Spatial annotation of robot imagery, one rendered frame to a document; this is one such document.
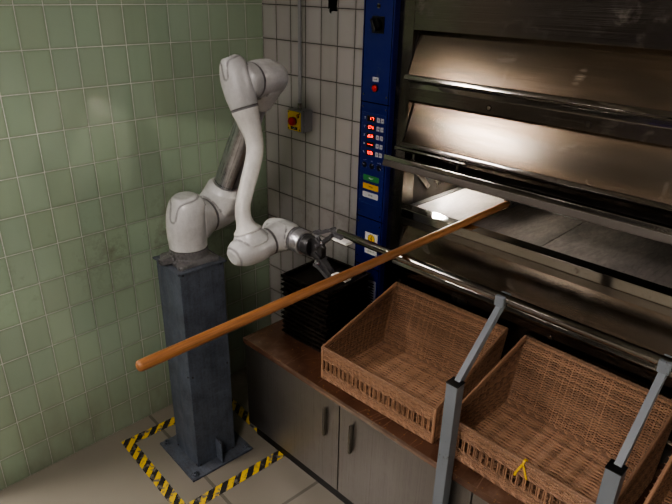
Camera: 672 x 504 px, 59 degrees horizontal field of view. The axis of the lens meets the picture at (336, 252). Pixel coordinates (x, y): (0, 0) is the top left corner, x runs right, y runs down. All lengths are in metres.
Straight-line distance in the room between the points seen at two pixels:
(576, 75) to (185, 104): 1.64
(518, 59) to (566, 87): 0.20
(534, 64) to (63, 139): 1.77
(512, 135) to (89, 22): 1.63
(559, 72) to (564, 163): 0.29
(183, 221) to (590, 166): 1.47
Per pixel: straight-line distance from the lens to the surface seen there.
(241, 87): 2.11
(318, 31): 2.74
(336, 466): 2.59
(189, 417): 2.81
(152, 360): 1.53
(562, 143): 2.13
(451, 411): 1.90
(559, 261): 2.21
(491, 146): 2.23
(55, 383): 2.94
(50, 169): 2.59
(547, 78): 2.10
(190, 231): 2.37
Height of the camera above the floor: 2.04
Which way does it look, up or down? 24 degrees down
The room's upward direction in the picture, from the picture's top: 1 degrees clockwise
